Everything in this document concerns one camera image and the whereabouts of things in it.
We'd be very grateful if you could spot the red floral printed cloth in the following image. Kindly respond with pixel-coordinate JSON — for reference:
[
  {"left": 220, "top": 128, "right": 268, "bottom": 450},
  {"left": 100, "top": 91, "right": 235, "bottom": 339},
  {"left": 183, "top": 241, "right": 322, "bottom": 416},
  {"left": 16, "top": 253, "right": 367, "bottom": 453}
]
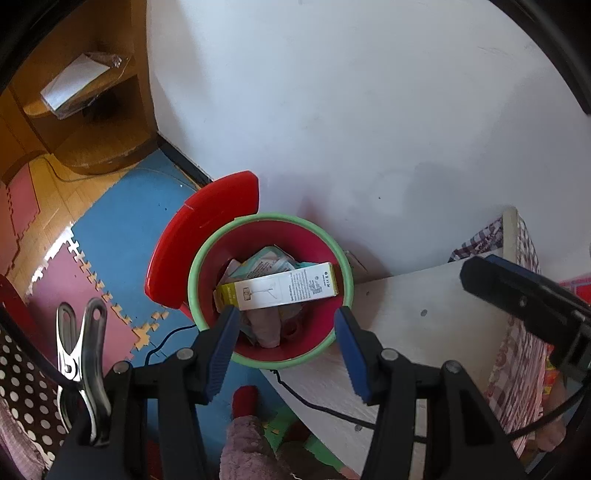
[{"left": 545, "top": 276, "right": 591, "bottom": 398}]

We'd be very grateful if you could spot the teal wet wipes pack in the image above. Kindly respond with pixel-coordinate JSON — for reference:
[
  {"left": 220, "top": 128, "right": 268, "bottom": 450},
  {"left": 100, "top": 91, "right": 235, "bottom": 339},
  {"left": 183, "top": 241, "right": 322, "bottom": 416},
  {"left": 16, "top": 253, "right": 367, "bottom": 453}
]
[{"left": 228, "top": 246, "right": 305, "bottom": 282}]

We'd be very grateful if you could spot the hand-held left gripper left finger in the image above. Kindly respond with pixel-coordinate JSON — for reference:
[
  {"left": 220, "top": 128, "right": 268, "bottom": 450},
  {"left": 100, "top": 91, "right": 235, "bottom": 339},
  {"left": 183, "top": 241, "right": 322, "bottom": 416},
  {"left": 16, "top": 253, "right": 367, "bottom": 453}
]
[{"left": 48, "top": 305, "right": 242, "bottom": 480}]

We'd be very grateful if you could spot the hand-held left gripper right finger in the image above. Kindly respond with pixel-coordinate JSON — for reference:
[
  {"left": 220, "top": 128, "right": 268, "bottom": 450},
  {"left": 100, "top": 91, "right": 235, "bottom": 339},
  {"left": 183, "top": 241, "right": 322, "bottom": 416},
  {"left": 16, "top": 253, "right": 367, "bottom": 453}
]
[{"left": 334, "top": 306, "right": 525, "bottom": 480}]

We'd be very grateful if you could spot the pink knit cloth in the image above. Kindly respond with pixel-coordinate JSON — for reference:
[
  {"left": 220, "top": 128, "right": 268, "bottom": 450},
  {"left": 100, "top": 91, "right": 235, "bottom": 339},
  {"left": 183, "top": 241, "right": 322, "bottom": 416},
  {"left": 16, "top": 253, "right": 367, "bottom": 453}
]
[{"left": 0, "top": 406, "right": 47, "bottom": 480}]

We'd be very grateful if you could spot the brown polka dot cloth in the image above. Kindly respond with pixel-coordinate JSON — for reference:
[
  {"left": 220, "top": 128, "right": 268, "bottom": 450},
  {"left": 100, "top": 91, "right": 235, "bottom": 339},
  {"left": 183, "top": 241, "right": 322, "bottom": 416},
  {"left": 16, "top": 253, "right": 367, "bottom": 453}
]
[{"left": 0, "top": 323, "right": 70, "bottom": 462}]

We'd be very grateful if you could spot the metal spring clip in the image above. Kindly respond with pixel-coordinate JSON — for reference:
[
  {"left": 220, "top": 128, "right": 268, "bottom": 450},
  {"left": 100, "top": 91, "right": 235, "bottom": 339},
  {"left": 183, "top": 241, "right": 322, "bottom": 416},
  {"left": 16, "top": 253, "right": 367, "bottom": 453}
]
[{"left": 55, "top": 298, "right": 112, "bottom": 446}]

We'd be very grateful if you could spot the red slipper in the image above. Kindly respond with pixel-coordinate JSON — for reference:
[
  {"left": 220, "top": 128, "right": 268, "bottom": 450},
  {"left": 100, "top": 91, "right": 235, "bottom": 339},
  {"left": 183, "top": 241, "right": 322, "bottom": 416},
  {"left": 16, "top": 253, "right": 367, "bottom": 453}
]
[{"left": 231, "top": 385, "right": 260, "bottom": 417}]

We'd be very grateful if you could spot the thin grey cable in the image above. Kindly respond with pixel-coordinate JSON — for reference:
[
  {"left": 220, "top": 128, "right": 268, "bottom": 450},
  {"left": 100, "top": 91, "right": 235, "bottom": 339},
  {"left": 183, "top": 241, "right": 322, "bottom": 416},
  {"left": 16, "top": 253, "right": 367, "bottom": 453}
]
[{"left": 41, "top": 154, "right": 200, "bottom": 190}]

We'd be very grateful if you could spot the fuzzy pink pant leg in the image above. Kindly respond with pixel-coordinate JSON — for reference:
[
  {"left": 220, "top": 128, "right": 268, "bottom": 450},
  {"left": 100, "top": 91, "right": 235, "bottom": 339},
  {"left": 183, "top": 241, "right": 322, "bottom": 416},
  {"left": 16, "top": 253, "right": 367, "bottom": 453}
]
[{"left": 219, "top": 414, "right": 298, "bottom": 480}]

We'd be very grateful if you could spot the white and green long box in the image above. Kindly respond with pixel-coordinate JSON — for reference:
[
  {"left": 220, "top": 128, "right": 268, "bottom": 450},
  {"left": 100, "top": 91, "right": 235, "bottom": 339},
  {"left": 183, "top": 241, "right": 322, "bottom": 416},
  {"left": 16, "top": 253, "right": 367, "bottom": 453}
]
[{"left": 215, "top": 262, "right": 340, "bottom": 311}]

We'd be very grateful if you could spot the white bed frame board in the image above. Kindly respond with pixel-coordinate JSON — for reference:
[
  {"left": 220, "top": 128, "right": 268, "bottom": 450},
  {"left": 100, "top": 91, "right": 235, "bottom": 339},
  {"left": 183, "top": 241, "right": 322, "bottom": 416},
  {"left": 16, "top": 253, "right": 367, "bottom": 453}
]
[{"left": 268, "top": 207, "right": 522, "bottom": 462}]

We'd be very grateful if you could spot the red trash can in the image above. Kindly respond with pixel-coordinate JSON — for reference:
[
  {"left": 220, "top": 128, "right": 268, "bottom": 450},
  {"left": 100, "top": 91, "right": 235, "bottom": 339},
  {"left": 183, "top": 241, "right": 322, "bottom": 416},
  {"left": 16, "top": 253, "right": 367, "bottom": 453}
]
[{"left": 187, "top": 212, "right": 355, "bottom": 369}]

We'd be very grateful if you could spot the red trash can lid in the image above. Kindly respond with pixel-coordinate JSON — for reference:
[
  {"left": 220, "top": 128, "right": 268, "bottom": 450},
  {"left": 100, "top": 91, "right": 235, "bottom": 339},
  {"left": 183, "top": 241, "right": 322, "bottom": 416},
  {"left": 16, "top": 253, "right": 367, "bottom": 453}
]
[{"left": 144, "top": 171, "right": 260, "bottom": 310}]

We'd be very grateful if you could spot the foam puzzle floor mat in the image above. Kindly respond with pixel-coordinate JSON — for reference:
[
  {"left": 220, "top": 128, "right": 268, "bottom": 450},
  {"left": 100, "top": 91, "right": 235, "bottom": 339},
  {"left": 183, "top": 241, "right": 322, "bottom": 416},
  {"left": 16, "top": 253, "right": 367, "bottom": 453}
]
[{"left": 0, "top": 145, "right": 361, "bottom": 480}]

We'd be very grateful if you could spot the checkered heart print bedsheet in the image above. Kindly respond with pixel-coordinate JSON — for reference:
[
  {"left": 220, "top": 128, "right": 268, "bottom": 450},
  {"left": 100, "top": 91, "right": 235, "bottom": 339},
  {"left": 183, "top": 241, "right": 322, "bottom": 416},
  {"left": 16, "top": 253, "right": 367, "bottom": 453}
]
[{"left": 450, "top": 217, "right": 561, "bottom": 455}]

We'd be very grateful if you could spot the wooden cabinet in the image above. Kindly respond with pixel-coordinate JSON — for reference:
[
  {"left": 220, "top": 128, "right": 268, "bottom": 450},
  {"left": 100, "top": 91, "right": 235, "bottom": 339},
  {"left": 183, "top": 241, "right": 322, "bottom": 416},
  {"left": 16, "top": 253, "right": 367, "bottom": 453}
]
[{"left": 0, "top": 0, "right": 160, "bottom": 183}]

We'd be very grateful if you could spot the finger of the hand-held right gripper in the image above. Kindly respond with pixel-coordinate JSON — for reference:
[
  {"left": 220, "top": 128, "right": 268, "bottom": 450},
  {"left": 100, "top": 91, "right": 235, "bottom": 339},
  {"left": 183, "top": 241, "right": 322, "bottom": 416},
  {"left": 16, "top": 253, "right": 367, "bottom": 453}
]
[{"left": 460, "top": 254, "right": 591, "bottom": 370}]

